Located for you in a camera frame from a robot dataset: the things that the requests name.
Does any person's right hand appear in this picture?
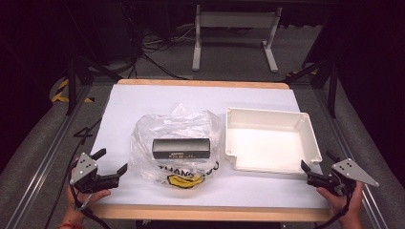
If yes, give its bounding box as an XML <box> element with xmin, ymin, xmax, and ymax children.
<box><xmin>316</xmin><ymin>182</ymin><xmax>365</xmax><ymax>224</ymax></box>

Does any black rectangular box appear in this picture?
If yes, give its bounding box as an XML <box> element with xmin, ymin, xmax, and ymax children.
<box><xmin>151</xmin><ymin>136</ymin><xmax>212</xmax><ymax>160</ymax></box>

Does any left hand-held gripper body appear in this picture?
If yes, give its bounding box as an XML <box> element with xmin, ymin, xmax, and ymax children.
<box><xmin>69</xmin><ymin>152</ymin><xmax>121</xmax><ymax>195</ymax></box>

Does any white metal table frame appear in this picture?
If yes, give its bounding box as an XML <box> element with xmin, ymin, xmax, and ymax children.
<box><xmin>191</xmin><ymin>4</ymin><xmax>284</xmax><ymax>73</ymax></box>

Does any white paper sheet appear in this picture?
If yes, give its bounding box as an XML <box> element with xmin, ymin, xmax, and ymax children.
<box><xmin>90</xmin><ymin>83</ymin><xmax>330</xmax><ymax>210</ymax></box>

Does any yellow black floor tape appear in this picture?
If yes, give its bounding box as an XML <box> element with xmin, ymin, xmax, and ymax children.
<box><xmin>50</xmin><ymin>77</ymin><xmax>96</xmax><ymax>104</ymax></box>

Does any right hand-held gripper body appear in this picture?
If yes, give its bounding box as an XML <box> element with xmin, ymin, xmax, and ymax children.
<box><xmin>307</xmin><ymin>157</ymin><xmax>380</xmax><ymax>197</ymax></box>

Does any thin black cable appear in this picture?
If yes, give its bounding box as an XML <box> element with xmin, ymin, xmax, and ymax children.
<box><xmin>43</xmin><ymin>117</ymin><xmax>103</xmax><ymax>229</ymax></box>

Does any aluminium rail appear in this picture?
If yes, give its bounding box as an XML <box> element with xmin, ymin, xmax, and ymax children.
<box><xmin>4</xmin><ymin>85</ymin><xmax>94</xmax><ymax>229</ymax></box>
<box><xmin>312</xmin><ymin>86</ymin><xmax>389</xmax><ymax>229</ymax></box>

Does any black metal stand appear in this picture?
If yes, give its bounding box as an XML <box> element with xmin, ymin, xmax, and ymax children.
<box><xmin>284</xmin><ymin>58</ymin><xmax>339</xmax><ymax>119</ymax></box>
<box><xmin>64</xmin><ymin>55</ymin><xmax>124</xmax><ymax>116</ymax></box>

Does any white plastic tray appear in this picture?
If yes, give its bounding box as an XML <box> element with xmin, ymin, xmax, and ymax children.
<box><xmin>224</xmin><ymin>106</ymin><xmax>324</xmax><ymax>176</ymax></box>

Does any person's left hand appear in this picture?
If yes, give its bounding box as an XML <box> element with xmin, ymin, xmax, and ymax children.
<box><xmin>61</xmin><ymin>185</ymin><xmax>112</xmax><ymax>224</ymax></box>

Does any clear plastic bag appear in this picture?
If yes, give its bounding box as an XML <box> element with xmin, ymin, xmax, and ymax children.
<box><xmin>129</xmin><ymin>102</ymin><xmax>224</xmax><ymax>191</ymax></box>

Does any bundle of floor cables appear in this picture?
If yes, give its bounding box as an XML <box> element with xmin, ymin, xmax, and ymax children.
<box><xmin>126</xmin><ymin>23</ymin><xmax>199</xmax><ymax>81</ymax></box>

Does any thick black gripper cable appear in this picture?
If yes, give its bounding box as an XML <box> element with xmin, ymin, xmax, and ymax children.
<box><xmin>72</xmin><ymin>185</ymin><xmax>112</xmax><ymax>229</ymax></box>

